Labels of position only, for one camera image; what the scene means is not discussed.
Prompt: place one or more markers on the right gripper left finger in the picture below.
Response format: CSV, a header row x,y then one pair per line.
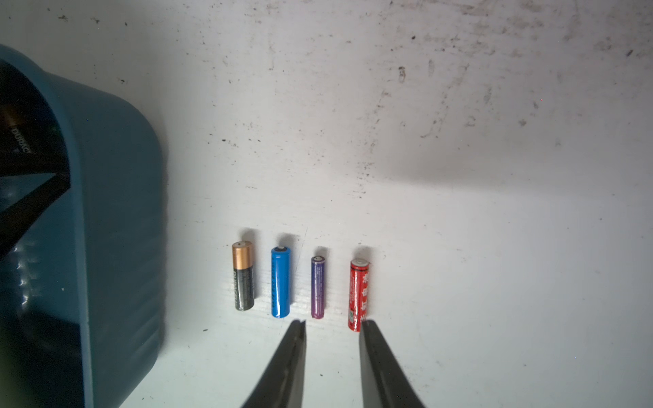
x,y
282,382

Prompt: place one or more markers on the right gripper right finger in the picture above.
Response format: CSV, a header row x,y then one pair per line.
x,y
384,384

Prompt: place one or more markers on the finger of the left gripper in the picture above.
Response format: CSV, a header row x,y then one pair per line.
x,y
18,218

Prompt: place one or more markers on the teal plastic storage box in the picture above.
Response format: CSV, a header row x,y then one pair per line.
x,y
82,291

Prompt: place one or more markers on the red battery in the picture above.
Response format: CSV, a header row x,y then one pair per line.
x,y
359,274

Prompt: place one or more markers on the purple battery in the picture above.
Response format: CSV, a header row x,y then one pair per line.
x,y
318,287

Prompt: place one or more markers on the light blue battery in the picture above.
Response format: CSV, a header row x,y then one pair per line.
x,y
280,281

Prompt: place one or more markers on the black copper battery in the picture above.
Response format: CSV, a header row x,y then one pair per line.
x,y
242,256

